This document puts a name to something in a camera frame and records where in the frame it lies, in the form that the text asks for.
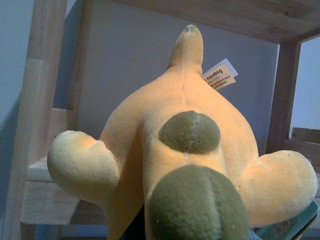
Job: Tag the orange plush dinosaur toy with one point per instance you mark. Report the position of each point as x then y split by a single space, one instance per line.
177 149

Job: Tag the light wooden shelf unit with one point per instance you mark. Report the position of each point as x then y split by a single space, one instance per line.
33 203

